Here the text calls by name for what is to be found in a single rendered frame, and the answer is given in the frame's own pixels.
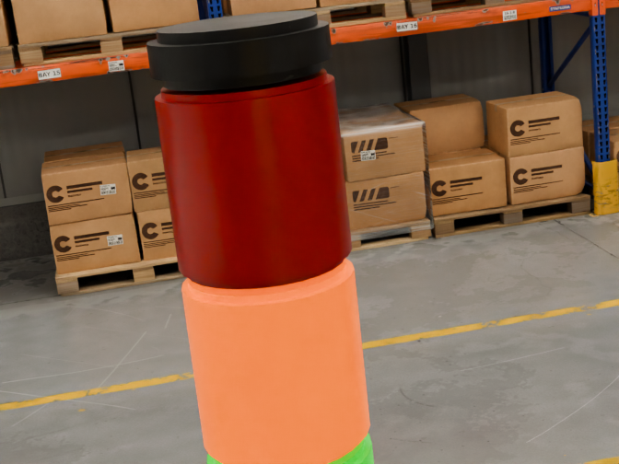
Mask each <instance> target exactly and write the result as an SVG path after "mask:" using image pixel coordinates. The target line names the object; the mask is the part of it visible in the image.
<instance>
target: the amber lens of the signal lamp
mask: <svg viewBox="0 0 619 464"><path fill-rule="evenodd" d="M182 297H183V304H184V310H185V317H186V323H187V330H188V336H189V343H190V349H191V356H192V362H193V374H194V381H195V386H196V393H197V399H198V406H199V413H200V419H201V426H202V432H203V439H204V447H205V449H206V451H207V452H208V454H209V455H210V456H211V457H212V458H214V459H216V460H217V461H219V462H220V463H223V464H328V463H330V462H332V461H335V460H337V459H339V458H341V457H343V456H344V455H346V454H347V453H349V452H351V451H352V450H353V449H354V448H355V447H356V446H357V445H358V444H359V443H360V442H361V441H362V440H363V439H364V438H365V437H366V436H367V434H368V429H369V427H370V422H369V413H368V396H367V387H366V378H365V368H364V359H363V351H362V342H361V332H360V323H359V314H358V304H357V296H356V278H355V269H354V267H353V264H352V262H351V261H349V260H347V259H344V261H343V263H341V264H340V265H339V266H337V267H336V268H334V269H333V270H331V271H329V272H327V273H324V274H322V275H320V276H317V277H314V278H310V279H308V280H305V281H302V282H297V283H293V284H285V285H280V286H273V287H265V288H257V289H220V288H213V287H208V286H202V285H199V284H197V283H194V282H192V281H191V280H190V279H189V278H187V279H186V280H185V281H184V283H183V284H182Z"/></svg>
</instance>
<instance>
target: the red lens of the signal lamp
mask: <svg viewBox="0 0 619 464"><path fill-rule="evenodd" d="M160 92H161V93H160V94H158V95H157V96H156V97H155V99H154V101H155V106H156V113H157V119H158V131H159V138H160V144H161V151H162V157H163V164H164V170H165V177H166V183H167V190H168V196H169V208H170V214H171V221H172V227H173V234H174V240H175V247H176V253H177V260H178V266H179V271H180V272H181V273H182V275H183V276H185V277H187V278H189V279H190V280H191V281H192V282H194V283H197V284H199V285H202V286H208V287H213V288H220V289H257V288H265V287H273V286H280V285H285V284H293V283H297V282H302V281H305V280H308V279H310V278H314V277H317V276H320V275H322V274H324V273H327V272H329V271H331V270H333V269H334V268H336V267H337V266H339V265H340V264H341V263H343V261H344V259H345V258H346V257H348V256H349V254H350V252H351V250H352V242H351V233H350V224H349V214H348V206H347V197H346V187H345V170H344V161H343V152H342V143H341V134H340V124H339V116H338V107H337V97H336V88H335V79H334V77H333V75H328V74H327V72H326V70H325V69H321V70H320V72H317V73H315V74H312V75H307V76H303V77H301V78H297V79H292V80H287V81H283V82H278V83H273V84H267V85H260V86H255V87H240V88H231V89H219V90H203V91H179V90H171V89H167V88H165V87H163V88H162V89H161V91H160Z"/></svg>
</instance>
